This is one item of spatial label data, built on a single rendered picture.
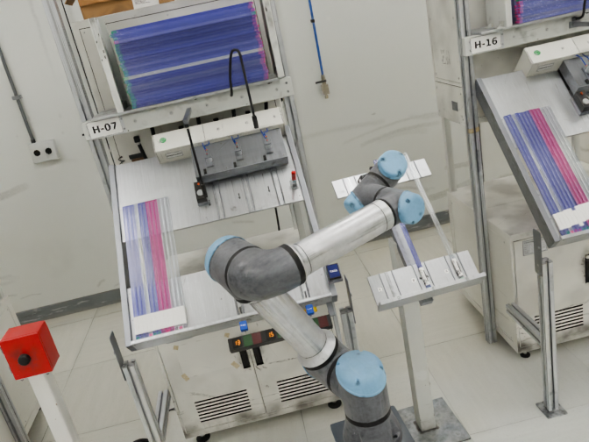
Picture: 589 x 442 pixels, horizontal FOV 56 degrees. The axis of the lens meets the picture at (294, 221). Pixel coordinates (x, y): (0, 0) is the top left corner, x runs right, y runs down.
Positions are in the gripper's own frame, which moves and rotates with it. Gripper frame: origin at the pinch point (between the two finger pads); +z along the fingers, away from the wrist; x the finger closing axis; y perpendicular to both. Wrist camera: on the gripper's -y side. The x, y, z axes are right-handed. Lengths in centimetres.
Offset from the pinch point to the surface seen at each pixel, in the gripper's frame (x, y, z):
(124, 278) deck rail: 82, 2, 25
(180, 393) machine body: 77, -39, 70
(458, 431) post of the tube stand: -23, -80, 55
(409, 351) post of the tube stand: -9, -46, 39
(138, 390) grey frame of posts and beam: 86, -34, 31
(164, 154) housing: 60, 45, 30
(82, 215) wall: 130, 85, 191
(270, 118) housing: 19, 48, 25
